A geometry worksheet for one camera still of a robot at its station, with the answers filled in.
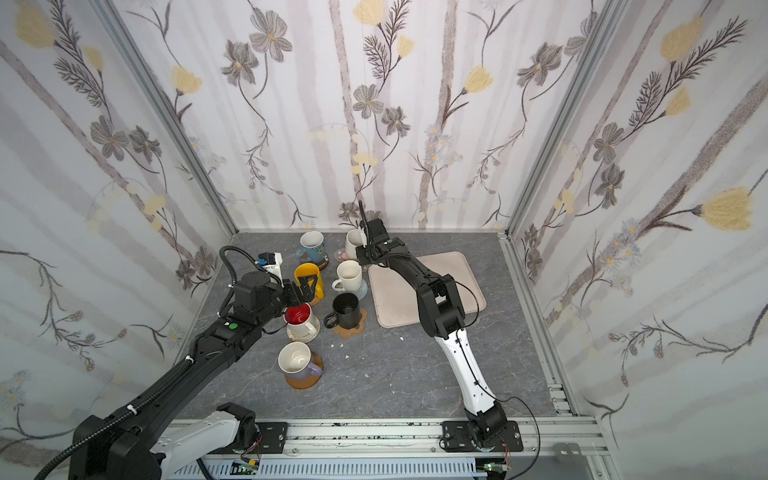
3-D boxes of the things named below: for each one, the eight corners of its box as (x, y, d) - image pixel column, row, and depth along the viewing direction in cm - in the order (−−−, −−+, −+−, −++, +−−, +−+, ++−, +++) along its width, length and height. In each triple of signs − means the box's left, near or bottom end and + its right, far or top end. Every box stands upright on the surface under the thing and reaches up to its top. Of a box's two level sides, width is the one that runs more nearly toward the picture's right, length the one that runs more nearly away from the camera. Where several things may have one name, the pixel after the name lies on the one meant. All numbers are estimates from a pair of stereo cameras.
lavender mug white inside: (283, 382, 85) (273, 371, 77) (289, 354, 90) (281, 341, 82) (321, 382, 85) (315, 371, 77) (325, 354, 90) (320, 341, 83)
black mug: (328, 330, 94) (324, 318, 88) (332, 306, 100) (328, 293, 93) (359, 330, 94) (358, 318, 88) (361, 306, 100) (360, 293, 93)
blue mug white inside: (302, 266, 110) (296, 248, 102) (306, 248, 116) (301, 230, 107) (325, 266, 110) (321, 248, 102) (328, 249, 116) (324, 230, 108)
